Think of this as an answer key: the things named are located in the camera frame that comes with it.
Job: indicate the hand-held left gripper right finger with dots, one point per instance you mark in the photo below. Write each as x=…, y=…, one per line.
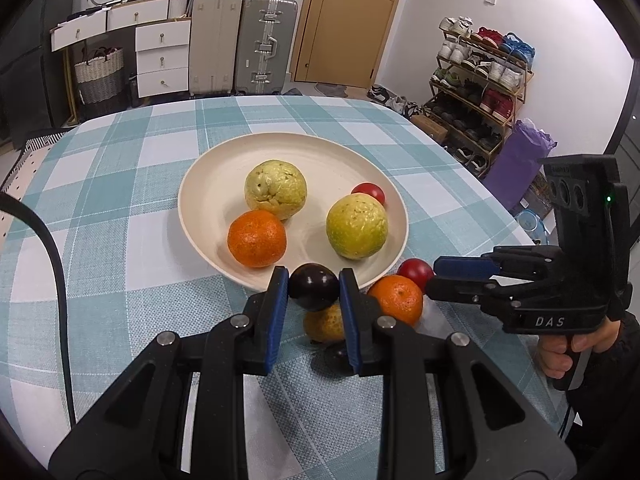
x=350, y=320

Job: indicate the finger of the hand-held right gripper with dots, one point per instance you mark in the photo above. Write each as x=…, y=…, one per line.
x=460, y=266
x=455, y=290

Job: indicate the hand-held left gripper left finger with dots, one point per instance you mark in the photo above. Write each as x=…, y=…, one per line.
x=275, y=320

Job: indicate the red cherry tomato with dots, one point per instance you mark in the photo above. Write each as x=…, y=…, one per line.
x=414, y=271
x=372, y=191

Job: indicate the dark purple plum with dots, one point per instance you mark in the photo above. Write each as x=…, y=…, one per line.
x=312, y=287
x=336, y=358

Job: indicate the cream round plate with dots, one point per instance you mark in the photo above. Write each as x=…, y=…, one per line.
x=305, y=242

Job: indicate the orange mandarin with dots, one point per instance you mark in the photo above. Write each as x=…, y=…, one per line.
x=257, y=238
x=397, y=300

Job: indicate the green spotted guava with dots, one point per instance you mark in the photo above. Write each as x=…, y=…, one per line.
x=357, y=227

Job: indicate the pale wrinkled guava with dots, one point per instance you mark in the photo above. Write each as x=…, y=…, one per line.
x=275, y=190

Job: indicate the person's right forearm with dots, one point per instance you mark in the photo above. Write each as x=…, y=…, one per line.
x=610, y=400

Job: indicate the person's right hand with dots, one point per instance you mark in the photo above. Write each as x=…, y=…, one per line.
x=552, y=357

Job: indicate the large brown longan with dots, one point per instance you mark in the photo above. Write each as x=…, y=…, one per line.
x=325, y=325

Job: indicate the clear plastic container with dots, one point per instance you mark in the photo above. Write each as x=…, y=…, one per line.
x=531, y=227

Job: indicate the purple bag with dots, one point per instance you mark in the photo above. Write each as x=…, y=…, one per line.
x=517, y=165

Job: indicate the small cardboard box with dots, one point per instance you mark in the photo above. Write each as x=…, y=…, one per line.
x=429, y=127

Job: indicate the teal checked tablecloth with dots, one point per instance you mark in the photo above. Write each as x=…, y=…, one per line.
x=125, y=240

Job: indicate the sneakers beside door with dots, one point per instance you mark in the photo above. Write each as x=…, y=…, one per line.
x=395, y=102

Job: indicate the wooden shoe rack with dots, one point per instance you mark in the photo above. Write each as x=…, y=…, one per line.
x=522, y=95

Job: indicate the rows of shoes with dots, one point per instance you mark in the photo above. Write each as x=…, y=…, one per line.
x=480, y=75

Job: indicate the wooden door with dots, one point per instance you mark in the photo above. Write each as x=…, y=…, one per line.
x=350, y=35

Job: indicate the silver suitcase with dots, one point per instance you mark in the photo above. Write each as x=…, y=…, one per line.
x=265, y=45

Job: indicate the beige suitcase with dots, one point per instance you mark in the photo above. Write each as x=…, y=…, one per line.
x=215, y=45

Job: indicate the white drawer dresser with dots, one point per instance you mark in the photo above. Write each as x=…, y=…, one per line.
x=160, y=55

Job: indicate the black white patterned rug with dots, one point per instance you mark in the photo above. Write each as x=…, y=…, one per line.
x=30, y=152

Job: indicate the woven laundry basket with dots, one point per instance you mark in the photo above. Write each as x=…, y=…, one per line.
x=100, y=77

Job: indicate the dark grey refrigerator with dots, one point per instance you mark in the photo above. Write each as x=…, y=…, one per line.
x=30, y=60

